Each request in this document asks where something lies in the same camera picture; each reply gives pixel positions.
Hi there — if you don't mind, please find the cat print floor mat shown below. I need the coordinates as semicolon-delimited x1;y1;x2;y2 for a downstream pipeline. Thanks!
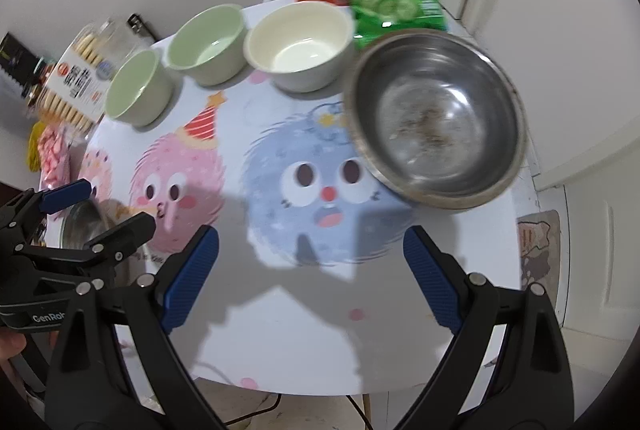
516;209;565;299

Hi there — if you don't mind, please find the black cable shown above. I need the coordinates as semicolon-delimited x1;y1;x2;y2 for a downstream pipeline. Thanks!
230;392;381;430

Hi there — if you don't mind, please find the clear biscuit package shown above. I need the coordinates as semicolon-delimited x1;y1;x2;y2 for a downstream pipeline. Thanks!
37;17;146;133

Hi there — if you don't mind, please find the dark cluttered shelf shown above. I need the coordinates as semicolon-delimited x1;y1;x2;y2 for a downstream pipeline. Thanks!
0;32;56;103

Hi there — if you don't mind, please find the white door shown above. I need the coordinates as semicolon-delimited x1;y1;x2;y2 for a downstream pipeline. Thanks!
452;0;640;191

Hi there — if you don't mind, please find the small pale green bowl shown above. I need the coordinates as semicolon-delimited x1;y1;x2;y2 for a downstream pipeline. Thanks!
104;48;174;127

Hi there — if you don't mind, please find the large steel bowl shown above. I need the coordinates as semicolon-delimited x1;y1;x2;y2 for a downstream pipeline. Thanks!
344;30;529;211

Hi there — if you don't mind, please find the cream white bowl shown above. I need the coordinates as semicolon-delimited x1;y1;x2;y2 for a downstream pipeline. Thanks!
243;0;356;93

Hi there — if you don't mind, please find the small steel bowl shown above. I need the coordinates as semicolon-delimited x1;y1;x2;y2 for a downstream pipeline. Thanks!
59;199;151;263

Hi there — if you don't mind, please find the pink candy bag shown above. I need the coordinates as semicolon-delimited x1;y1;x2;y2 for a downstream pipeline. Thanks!
39;124;84;191

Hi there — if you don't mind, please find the yellow packet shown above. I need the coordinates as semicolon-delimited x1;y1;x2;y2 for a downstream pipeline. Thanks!
27;122;47;172

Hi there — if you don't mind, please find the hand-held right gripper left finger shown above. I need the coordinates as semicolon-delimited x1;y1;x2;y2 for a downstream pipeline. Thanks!
45;225;226;430

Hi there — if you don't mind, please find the small black metal object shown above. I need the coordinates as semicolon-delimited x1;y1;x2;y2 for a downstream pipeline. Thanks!
126;13;152;43

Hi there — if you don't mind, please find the person's left hand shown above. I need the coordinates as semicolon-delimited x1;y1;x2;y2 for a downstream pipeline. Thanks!
0;329;27;369

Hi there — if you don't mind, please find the larger pale green bowl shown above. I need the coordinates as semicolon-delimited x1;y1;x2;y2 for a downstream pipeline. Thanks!
166;4;249;86

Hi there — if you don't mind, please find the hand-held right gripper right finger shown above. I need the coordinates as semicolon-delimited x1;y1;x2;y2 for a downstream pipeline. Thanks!
395;225;573;430

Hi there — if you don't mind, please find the round cartoon printed table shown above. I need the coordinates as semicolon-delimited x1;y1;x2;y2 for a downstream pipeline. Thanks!
37;0;544;399

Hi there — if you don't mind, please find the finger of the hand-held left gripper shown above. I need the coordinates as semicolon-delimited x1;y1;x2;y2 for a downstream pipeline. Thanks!
84;212;157;281
0;179;92;255

